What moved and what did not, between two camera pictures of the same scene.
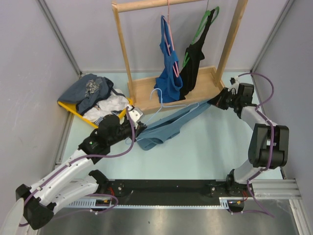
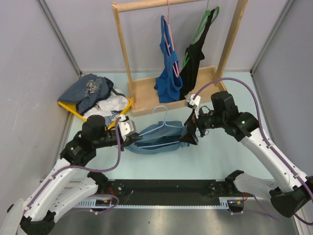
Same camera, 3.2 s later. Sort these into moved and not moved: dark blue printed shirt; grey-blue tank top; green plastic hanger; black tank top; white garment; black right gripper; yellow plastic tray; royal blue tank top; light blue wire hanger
Moved: grey-blue tank top; black right gripper; light blue wire hanger
Not moved: white garment; black tank top; green plastic hanger; dark blue printed shirt; royal blue tank top; yellow plastic tray
